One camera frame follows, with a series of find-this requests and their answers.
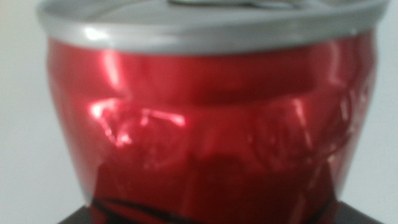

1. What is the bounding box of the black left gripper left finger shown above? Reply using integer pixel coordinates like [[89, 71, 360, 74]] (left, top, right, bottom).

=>
[[57, 203, 95, 224]]

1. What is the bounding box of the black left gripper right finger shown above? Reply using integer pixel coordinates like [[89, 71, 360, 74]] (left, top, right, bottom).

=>
[[328, 200, 385, 224]]

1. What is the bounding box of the red soda can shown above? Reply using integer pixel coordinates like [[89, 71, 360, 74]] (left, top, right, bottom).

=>
[[36, 0, 390, 224]]

